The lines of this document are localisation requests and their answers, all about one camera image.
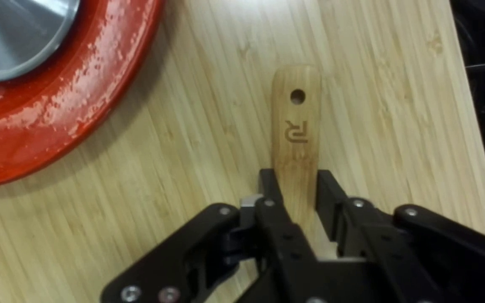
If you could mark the steel pot lid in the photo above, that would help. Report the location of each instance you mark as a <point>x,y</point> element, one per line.
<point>12,34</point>

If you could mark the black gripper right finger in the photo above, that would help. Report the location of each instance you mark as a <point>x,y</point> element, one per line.
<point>422,258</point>

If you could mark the red round plate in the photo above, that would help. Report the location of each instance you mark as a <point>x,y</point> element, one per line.
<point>58,118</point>

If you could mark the slotted wooden spatula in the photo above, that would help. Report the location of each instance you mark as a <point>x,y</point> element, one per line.
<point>295,157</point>

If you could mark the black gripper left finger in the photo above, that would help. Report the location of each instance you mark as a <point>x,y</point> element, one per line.
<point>209,258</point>

